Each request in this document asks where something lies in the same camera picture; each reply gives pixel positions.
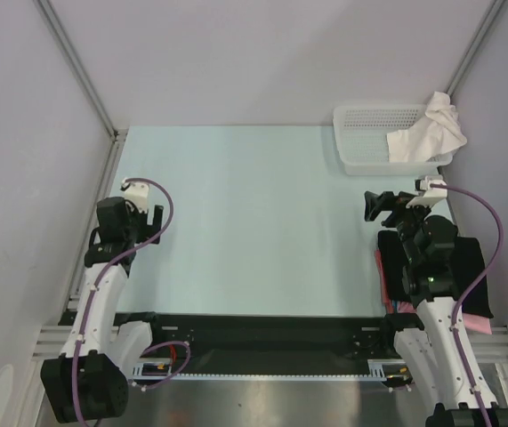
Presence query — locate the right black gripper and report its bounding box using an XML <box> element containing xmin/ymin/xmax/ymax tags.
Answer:
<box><xmin>363</xmin><ymin>191</ymin><xmax>433</xmax><ymax>264</ymax></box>

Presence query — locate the right aluminium frame post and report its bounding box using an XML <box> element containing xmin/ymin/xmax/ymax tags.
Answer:
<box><xmin>446</xmin><ymin>0</ymin><xmax>508</xmax><ymax>98</ymax></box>

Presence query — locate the left aluminium frame post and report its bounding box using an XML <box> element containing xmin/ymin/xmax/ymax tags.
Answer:
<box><xmin>32</xmin><ymin>0</ymin><xmax>118</xmax><ymax>141</ymax></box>

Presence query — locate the white t shirt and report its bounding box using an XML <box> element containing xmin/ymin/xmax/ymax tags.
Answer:
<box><xmin>386</xmin><ymin>92</ymin><xmax>467</xmax><ymax>163</ymax></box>

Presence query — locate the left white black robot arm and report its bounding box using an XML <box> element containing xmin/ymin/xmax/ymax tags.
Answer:
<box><xmin>40</xmin><ymin>197</ymin><xmax>165</xmax><ymax>423</ymax></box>

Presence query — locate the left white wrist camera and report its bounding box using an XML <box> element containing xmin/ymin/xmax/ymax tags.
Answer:
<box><xmin>120</xmin><ymin>179</ymin><xmax>149</xmax><ymax>214</ymax></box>

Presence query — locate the aluminium frame post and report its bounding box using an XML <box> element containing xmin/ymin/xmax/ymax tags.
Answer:
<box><xmin>32</xmin><ymin>0</ymin><xmax>118</xmax><ymax>141</ymax></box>
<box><xmin>446</xmin><ymin>0</ymin><xmax>508</xmax><ymax>98</ymax></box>

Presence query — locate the light blue cable duct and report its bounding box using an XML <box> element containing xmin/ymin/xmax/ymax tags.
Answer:
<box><xmin>128</xmin><ymin>359</ymin><xmax>411</xmax><ymax>383</ymax></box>

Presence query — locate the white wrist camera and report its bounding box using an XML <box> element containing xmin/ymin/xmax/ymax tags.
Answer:
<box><xmin>406</xmin><ymin>175</ymin><xmax>448</xmax><ymax>208</ymax></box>
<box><xmin>120</xmin><ymin>179</ymin><xmax>149</xmax><ymax>214</ymax></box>

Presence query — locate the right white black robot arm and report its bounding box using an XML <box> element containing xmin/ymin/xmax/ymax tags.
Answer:
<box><xmin>364</xmin><ymin>188</ymin><xmax>508</xmax><ymax>426</ymax></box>

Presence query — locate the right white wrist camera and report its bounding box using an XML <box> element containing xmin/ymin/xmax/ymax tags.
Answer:
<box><xmin>406</xmin><ymin>175</ymin><xmax>448</xmax><ymax>208</ymax></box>

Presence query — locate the white perforated plastic basket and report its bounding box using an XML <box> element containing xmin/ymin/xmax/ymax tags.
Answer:
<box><xmin>333</xmin><ymin>104</ymin><xmax>453</xmax><ymax>176</ymax></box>

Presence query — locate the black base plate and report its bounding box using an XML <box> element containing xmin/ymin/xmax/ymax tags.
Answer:
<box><xmin>113</xmin><ymin>312</ymin><xmax>398</xmax><ymax>375</ymax></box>

